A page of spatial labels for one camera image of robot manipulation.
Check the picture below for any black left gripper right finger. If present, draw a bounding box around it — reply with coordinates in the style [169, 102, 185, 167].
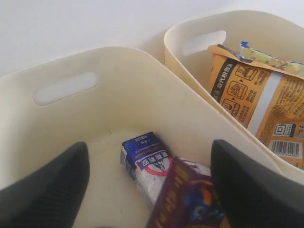
[211, 140, 304, 228]

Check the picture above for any cream bin circle mark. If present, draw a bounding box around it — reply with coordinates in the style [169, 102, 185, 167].
[163, 10, 304, 183]

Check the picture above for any blue white milk carton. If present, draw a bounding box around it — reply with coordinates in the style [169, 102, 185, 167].
[120, 131, 212, 206]

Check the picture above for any blue instant noodle bag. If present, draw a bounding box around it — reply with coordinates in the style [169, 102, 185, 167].
[240, 41, 304, 77]

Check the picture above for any cream bin square mark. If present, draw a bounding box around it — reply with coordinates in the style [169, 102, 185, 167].
[0, 47, 304, 228]

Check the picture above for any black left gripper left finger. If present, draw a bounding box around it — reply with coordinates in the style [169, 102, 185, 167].
[0, 142, 90, 228]

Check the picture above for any orange instant noodle bag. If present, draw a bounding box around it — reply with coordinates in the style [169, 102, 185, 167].
[209, 44, 304, 169]

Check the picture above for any purple juice carton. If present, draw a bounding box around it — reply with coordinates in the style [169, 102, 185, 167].
[146, 157, 224, 228]

